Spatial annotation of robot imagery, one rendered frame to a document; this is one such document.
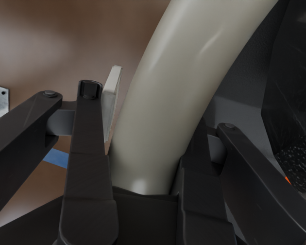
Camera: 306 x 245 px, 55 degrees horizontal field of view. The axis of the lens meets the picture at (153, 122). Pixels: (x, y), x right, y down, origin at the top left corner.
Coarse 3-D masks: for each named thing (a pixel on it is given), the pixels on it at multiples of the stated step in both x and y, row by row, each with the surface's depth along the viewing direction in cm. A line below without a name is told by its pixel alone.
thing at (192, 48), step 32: (192, 0) 9; (224, 0) 9; (256, 0) 9; (160, 32) 10; (192, 32) 9; (224, 32) 9; (160, 64) 10; (192, 64) 9; (224, 64) 10; (128, 96) 11; (160, 96) 10; (192, 96) 10; (128, 128) 11; (160, 128) 10; (192, 128) 11; (128, 160) 11; (160, 160) 11; (160, 192) 11
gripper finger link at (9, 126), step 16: (32, 96) 14; (48, 96) 14; (16, 112) 12; (32, 112) 12; (48, 112) 13; (0, 128) 10; (16, 128) 11; (32, 128) 11; (0, 144) 9; (16, 144) 10; (32, 144) 12; (48, 144) 14; (0, 160) 9; (16, 160) 10; (32, 160) 12; (0, 176) 9; (16, 176) 11; (0, 192) 10; (0, 208) 10
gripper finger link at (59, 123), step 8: (64, 104) 15; (72, 104) 15; (56, 112) 14; (64, 112) 14; (72, 112) 15; (48, 120) 14; (56, 120) 14; (64, 120) 15; (72, 120) 15; (48, 128) 14; (56, 128) 15; (64, 128) 15
